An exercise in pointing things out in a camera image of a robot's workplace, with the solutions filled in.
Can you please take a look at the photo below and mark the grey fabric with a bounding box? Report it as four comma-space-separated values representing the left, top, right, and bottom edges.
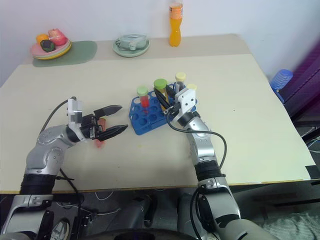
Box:
261, 211, 320, 240

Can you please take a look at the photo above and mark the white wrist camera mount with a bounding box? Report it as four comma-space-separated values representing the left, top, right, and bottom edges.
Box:
173, 87, 197, 116
66, 98, 85, 136

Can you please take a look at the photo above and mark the light green plate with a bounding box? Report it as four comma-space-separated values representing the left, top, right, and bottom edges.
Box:
112, 36, 151, 59

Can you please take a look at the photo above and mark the blue test tube rack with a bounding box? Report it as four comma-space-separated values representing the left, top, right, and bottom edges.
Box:
128, 83, 199, 137

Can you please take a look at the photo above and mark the pink toy peach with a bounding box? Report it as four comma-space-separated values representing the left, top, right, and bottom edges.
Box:
47, 28, 67, 47

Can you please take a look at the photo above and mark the small green-capped red test tube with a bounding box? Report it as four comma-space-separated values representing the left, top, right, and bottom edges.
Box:
136, 85, 151, 115

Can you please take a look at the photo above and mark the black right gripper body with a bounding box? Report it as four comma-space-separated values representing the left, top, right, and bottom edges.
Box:
163, 98, 182, 116

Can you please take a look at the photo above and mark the dark toy avocado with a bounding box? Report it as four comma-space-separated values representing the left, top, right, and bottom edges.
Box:
39, 39, 56, 53

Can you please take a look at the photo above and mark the orange soda bottle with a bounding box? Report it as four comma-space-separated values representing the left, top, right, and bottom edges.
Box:
167, 0, 185, 48

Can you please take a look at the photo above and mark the blue ribbed plastic container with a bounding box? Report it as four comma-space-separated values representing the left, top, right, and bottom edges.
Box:
269, 68, 294, 104

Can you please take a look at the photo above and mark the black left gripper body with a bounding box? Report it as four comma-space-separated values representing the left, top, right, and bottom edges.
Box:
79, 113, 105, 143

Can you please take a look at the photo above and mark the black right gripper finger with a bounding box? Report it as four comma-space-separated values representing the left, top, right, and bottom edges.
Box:
165, 84, 178, 101
154, 87, 172, 111

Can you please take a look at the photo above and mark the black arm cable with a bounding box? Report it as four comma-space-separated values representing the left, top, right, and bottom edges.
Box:
39, 96, 77, 136
165, 112, 228, 176

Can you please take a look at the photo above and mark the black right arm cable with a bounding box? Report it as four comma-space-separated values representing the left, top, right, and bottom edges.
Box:
165, 112, 228, 176

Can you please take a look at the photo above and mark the purple curtain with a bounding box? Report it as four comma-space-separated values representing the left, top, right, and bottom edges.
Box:
281, 36, 320, 120

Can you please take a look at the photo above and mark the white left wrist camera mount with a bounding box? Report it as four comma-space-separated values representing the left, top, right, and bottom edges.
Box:
66, 98, 85, 136

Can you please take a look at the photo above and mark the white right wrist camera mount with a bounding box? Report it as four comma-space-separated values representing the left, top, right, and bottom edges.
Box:
173, 87, 197, 116

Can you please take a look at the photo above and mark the large green-capped yellow test tube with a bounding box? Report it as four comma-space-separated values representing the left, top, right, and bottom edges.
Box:
153, 78, 169, 111

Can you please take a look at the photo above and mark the pink and yellow plate stack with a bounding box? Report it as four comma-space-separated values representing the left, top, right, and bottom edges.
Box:
30, 39, 73, 61

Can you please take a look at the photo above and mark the yellow-capped dark test tube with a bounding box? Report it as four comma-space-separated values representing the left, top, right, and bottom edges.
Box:
174, 72, 187, 94

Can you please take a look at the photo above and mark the orange toy fruit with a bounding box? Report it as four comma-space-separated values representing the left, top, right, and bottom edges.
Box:
35, 33, 50, 45

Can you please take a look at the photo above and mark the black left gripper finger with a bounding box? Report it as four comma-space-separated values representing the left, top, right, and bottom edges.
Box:
95, 124, 129, 142
93, 104, 124, 118

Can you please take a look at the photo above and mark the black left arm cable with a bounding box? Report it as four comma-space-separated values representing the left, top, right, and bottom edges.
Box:
39, 96, 77, 136

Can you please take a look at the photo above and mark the pale green folded pouch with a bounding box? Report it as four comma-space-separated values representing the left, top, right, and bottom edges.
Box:
115, 33, 149, 51

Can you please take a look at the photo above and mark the green placemat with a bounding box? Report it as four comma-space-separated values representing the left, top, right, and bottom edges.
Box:
31, 40, 98, 69

